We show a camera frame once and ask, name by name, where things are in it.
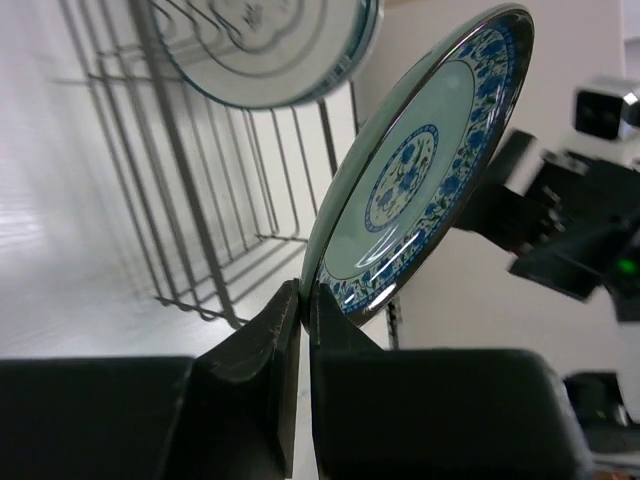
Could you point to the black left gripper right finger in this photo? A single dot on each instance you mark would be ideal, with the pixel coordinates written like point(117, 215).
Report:
point(435, 414)

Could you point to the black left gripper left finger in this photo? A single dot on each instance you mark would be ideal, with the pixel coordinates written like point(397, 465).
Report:
point(227, 414)

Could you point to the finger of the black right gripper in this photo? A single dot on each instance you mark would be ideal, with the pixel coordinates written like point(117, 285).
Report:
point(517, 223)

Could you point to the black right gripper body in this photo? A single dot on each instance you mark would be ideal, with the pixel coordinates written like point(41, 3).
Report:
point(591, 239)

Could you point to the blue floral green plate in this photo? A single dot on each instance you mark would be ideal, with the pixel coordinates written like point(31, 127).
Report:
point(416, 162)

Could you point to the white plate with teal rim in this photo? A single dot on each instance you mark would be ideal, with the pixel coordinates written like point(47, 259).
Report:
point(256, 54)

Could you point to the green red rimmed plate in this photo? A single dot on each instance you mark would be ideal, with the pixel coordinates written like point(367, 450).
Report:
point(358, 50)

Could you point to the grey wire dish rack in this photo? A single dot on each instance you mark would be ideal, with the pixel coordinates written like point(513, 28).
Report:
point(206, 204)

